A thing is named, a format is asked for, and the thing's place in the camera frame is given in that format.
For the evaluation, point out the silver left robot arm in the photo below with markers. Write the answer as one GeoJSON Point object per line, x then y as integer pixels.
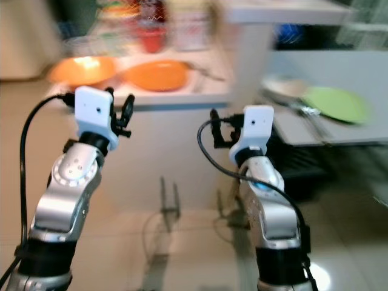
{"type": "Point", "coordinates": [63, 200]}

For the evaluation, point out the orange plate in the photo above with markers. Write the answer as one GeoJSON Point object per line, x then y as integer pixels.
{"type": "Point", "coordinates": [156, 74]}

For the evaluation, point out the red cup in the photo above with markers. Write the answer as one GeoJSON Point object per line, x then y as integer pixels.
{"type": "Point", "coordinates": [151, 38]}

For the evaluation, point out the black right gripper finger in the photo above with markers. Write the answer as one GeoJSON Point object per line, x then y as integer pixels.
{"type": "Point", "coordinates": [215, 124]}

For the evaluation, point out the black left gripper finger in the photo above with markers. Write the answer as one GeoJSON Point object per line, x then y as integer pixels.
{"type": "Point", "coordinates": [128, 109]}

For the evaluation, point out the orange bowl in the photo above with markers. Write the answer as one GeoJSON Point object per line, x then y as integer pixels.
{"type": "Point", "coordinates": [82, 68]}

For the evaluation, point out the dark bottle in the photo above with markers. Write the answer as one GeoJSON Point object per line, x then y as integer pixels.
{"type": "Point", "coordinates": [151, 12]}

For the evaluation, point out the grey side table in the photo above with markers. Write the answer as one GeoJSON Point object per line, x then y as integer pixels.
{"type": "Point", "coordinates": [345, 132]}

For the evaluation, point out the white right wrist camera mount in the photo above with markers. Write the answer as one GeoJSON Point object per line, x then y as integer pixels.
{"type": "Point", "coordinates": [254, 130]}

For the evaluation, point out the green plate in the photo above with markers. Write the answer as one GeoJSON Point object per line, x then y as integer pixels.
{"type": "Point", "coordinates": [336, 104]}

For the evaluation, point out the white tall table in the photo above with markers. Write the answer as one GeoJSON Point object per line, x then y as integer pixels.
{"type": "Point", "coordinates": [279, 11]}

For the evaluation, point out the white container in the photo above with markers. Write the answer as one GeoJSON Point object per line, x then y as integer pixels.
{"type": "Point", "coordinates": [192, 30]}

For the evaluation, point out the metal cutlery piece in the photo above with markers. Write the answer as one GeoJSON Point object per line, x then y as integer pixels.
{"type": "Point", "coordinates": [309, 116]}

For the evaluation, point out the white low table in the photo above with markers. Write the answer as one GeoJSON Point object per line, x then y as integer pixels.
{"type": "Point", "coordinates": [182, 151]}

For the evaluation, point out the metal fork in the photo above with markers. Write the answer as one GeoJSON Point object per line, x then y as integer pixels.
{"type": "Point", "coordinates": [205, 71]}

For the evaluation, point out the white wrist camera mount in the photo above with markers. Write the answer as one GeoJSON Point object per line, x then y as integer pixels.
{"type": "Point", "coordinates": [254, 130]}
{"type": "Point", "coordinates": [94, 115]}

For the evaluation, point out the beige cabinet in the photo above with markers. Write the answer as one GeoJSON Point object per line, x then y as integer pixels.
{"type": "Point", "coordinates": [21, 39]}

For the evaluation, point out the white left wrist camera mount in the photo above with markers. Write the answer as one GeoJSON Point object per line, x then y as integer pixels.
{"type": "Point", "coordinates": [94, 115]}

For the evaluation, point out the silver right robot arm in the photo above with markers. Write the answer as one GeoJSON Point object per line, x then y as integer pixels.
{"type": "Point", "coordinates": [270, 212]}

